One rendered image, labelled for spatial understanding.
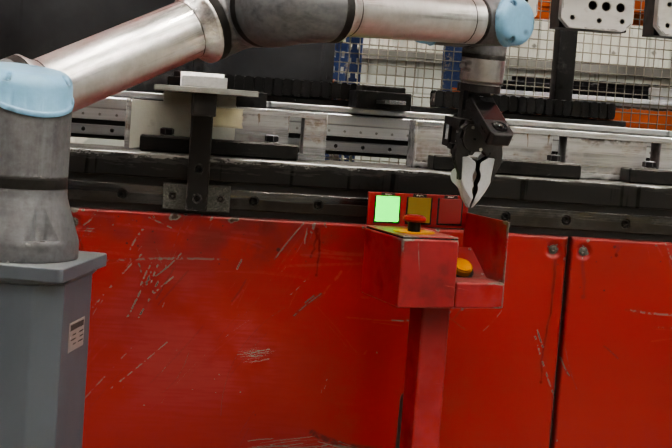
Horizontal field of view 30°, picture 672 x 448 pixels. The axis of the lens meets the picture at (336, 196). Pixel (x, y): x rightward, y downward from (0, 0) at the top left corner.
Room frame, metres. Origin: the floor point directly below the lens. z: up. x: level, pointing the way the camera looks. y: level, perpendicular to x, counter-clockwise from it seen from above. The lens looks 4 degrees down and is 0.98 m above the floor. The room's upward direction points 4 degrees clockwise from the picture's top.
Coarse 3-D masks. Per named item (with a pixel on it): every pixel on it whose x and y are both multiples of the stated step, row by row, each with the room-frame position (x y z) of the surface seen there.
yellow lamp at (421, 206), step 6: (408, 198) 2.22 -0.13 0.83; (414, 198) 2.23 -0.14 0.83; (420, 198) 2.23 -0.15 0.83; (426, 198) 2.24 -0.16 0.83; (408, 204) 2.22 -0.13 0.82; (414, 204) 2.23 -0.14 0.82; (420, 204) 2.23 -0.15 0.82; (426, 204) 2.24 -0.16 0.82; (408, 210) 2.22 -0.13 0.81; (414, 210) 2.23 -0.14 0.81; (420, 210) 2.23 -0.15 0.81; (426, 210) 2.24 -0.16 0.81; (426, 216) 2.24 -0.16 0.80; (426, 222) 2.24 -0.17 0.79
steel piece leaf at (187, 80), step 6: (186, 78) 2.35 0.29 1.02; (192, 78) 2.36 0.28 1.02; (198, 78) 2.36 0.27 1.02; (204, 78) 2.36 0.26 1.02; (210, 78) 2.36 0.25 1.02; (216, 78) 2.36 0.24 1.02; (222, 78) 2.36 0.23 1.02; (186, 84) 2.35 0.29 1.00; (192, 84) 2.36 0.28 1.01; (198, 84) 2.36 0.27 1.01; (204, 84) 2.36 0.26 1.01; (210, 84) 2.36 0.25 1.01; (216, 84) 2.36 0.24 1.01; (222, 84) 2.36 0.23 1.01
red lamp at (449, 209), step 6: (444, 204) 2.25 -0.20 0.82; (450, 204) 2.25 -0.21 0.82; (456, 204) 2.26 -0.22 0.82; (444, 210) 2.25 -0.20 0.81; (450, 210) 2.25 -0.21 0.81; (456, 210) 2.26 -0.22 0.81; (438, 216) 2.25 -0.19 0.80; (444, 216) 2.25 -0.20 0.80; (450, 216) 2.25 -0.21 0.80; (456, 216) 2.26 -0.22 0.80; (438, 222) 2.25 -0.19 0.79; (444, 222) 2.25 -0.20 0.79; (450, 222) 2.25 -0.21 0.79; (456, 222) 2.26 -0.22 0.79
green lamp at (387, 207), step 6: (378, 198) 2.20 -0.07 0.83; (384, 198) 2.20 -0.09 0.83; (390, 198) 2.21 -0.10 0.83; (396, 198) 2.21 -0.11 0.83; (378, 204) 2.20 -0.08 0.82; (384, 204) 2.21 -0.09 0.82; (390, 204) 2.21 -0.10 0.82; (396, 204) 2.21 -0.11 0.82; (378, 210) 2.20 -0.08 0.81; (384, 210) 2.21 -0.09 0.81; (390, 210) 2.21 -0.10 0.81; (396, 210) 2.21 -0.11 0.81; (378, 216) 2.20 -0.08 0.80; (384, 216) 2.21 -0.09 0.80; (390, 216) 2.21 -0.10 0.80; (396, 216) 2.21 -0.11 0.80
